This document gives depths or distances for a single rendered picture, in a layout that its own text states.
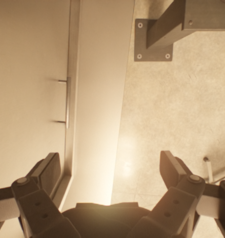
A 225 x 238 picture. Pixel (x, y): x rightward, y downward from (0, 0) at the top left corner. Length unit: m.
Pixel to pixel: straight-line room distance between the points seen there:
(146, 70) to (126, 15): 0.84
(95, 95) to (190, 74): 1.06
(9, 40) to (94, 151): 0.49
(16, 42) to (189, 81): 1.37
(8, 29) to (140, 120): 1.29
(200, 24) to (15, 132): 0.50
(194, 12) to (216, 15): 0.06
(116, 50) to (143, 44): 0.83
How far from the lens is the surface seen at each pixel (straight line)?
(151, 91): 1.45
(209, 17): 0.56
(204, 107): 1.63
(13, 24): 0.31
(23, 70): 0.33
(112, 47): 0.61
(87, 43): 0.62
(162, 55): 1.45
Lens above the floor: 1.40
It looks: 75 degrees down
